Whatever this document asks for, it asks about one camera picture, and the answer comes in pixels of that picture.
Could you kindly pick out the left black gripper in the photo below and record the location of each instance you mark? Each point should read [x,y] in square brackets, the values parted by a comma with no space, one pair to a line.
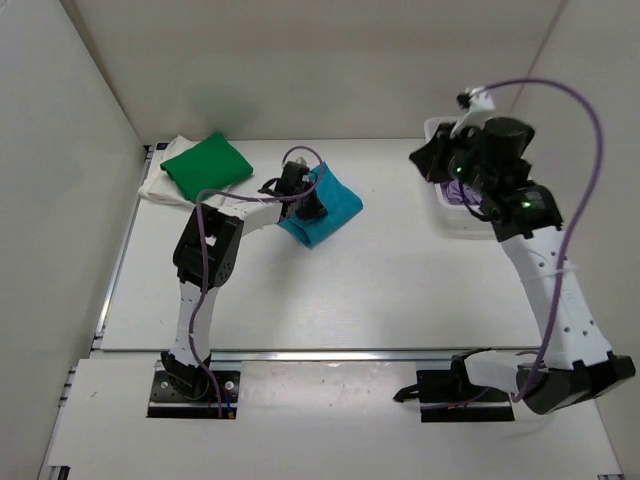
[314,212]

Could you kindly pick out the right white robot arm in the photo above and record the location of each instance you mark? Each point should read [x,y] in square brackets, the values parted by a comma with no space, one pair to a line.
[575,362]

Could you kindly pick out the folded white t-shirt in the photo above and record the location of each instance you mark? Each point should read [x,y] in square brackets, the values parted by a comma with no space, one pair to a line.
[157,187]

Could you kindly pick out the teal t-shirt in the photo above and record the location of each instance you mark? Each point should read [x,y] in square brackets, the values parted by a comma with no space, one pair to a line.
[341,203]

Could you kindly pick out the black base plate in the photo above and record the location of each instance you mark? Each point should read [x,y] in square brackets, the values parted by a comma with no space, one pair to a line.
[170,399]
[445,394]

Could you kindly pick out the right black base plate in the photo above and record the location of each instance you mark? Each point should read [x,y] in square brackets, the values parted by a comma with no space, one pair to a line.
[445,394]

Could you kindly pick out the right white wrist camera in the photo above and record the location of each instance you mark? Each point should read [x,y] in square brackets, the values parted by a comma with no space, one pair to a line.
[477,105]

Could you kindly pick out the folded green t-shirt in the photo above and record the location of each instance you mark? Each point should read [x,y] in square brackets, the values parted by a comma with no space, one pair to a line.
[211,164]

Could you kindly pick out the crumpled lilac t-shirt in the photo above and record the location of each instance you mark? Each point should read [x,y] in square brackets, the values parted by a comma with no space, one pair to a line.
[456,194]

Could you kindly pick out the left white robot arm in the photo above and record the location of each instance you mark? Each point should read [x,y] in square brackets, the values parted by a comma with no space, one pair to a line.
[206,255]

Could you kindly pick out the white plastic basket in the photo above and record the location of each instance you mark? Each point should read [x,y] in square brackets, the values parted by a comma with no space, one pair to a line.
[454,221]

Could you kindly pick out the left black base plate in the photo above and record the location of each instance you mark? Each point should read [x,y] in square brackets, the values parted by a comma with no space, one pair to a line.
[170,399]

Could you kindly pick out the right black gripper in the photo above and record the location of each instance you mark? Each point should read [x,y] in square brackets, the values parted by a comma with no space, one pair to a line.
[426,157]

